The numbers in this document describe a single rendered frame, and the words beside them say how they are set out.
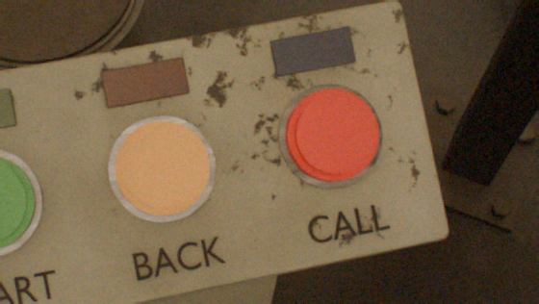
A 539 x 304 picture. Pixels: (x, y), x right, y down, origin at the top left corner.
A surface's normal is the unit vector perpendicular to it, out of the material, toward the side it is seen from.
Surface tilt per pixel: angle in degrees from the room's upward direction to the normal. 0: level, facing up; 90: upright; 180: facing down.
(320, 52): 20
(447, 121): 0
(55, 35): 0
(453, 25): 0
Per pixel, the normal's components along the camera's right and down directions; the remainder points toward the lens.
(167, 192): 0.11, -0.09
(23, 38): 0.04, -0.42
